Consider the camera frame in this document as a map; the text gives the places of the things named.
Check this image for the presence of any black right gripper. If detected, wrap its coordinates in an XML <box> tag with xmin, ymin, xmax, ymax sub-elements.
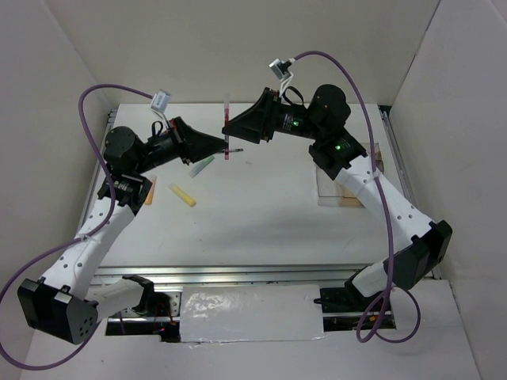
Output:
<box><xmin>221</xmin><ymin>87</ymin><xmax>324</xmax><ymax>143</ymax></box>

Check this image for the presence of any white taped front panel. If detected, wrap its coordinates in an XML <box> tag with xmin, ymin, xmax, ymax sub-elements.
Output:
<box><xmin>180</xmin><ymin>284</ymin><xmax>325</xmax><ymax>343</ymax></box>

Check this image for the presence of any orange pink highlighter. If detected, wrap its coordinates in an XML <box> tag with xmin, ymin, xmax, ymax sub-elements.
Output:
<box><xmin>144</xmin><ymin>174</ymin><xmax>157</xmax><ymax>205</ymax></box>

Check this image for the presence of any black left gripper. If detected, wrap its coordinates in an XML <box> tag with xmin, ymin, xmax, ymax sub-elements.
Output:
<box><xmin>134</xmin><ymin>116</ymin><xmax>228</xmax><ymax>175</ymax></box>

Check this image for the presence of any left side aluminium rail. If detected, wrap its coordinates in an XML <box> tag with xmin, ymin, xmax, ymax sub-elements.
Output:
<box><xmin>93</xmin><ymin>108</ymin><xmax>118</xmax><ymax>192</ymax></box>

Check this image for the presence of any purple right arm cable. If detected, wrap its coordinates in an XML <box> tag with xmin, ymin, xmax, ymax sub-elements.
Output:
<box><xmin>292</xmin><ymin>51</ymin><xmax>421</xmax><ymax>344</ymax></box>

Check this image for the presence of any green translucent highlighter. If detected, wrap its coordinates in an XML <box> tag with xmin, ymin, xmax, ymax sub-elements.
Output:
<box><xmin>188</xmin><ymin>155</ymin><xmax>215</xmax><ymax>178</ymax></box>

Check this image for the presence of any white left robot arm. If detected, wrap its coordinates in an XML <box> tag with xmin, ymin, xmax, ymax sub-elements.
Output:
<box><xmin>17</xmin><ymin>117</ymin><xmax>226</xmax><ymax>344</ymax></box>

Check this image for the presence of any aluminium table edge rail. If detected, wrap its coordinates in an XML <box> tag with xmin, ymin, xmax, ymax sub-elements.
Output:
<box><xmin>91</xmin><ymin>264</ymin><xmax>364</xmax><ymax>286</ymax></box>

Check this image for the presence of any clear compartment organizer box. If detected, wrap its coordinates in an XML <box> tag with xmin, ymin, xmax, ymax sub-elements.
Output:
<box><xmin>314</xmin><ymin>140</ymin><xmax>387</xmax><ymax>209</ymax></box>

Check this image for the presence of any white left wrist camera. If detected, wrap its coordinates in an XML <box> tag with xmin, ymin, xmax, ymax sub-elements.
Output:
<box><xmin>150</xmin><ymin>89</ymin><xmax>172</xmax><ymax>114</ymax></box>

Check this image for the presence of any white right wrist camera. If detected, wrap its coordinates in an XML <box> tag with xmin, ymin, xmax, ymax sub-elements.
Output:
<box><xmin>269</xmin><ymin>59</ymin><xmax>294</xmax><ymax>82</ymax></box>

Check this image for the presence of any red gel pen refill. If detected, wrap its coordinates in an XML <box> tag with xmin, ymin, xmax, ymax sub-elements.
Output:
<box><xmin>223</xmin><ymin>93</ymin><xmax>230</xmax><ymax>161</ymax></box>

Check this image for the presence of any yellow translucent highlighter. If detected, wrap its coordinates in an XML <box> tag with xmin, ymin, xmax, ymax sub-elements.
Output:
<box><xmin>169</xmin><ymin>184</ymin><xmax>196</xmax><ymax>207</ymax></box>

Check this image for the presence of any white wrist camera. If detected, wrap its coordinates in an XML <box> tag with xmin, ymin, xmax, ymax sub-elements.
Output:
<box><xmin>150</xmin><ymin>89</ymin><xmax>172</xmax><ymax>114</ymax></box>
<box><xmin>269</xmin><ymin>59</ymin><xmax>294</xmax><ymax>82</ymax></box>

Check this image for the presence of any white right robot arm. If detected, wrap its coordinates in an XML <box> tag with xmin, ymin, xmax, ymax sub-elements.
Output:
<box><xmin>222</xmin><ymin>84</ymin><xmax>452</xmax><ymax>310</ymax></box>

